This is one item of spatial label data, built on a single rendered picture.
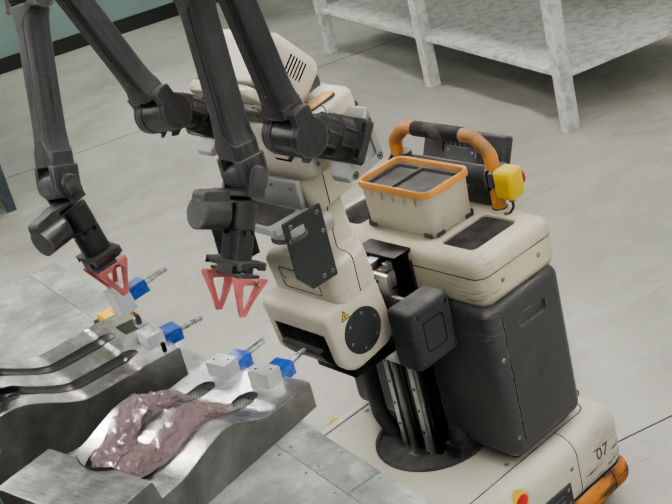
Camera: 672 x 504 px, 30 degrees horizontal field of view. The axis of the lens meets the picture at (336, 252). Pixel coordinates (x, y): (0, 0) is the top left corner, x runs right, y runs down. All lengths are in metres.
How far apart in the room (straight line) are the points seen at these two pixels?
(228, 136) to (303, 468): 0.58
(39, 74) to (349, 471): 0.96
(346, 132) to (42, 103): 0.58
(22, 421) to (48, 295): 0.78
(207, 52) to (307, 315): 0.71
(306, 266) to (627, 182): 2.53
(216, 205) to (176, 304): 2.55
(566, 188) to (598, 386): 1.40
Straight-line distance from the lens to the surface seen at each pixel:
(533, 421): 2.89
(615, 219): 4.57
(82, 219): 2.47
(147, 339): 2.44
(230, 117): 2.18
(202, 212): 2.17
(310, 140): 2.26
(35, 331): 2.92
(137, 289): 2.54
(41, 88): 2.46
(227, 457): 2.13
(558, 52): 5.27
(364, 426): 3.16
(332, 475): 2.10
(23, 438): 2.36
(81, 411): 2.38
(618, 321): 3.94
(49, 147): 2.45
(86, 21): 2.54
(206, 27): 2.14
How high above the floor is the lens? 1.98
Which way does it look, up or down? 25 degrees down
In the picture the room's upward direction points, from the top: 14 degrees counter-clockwise
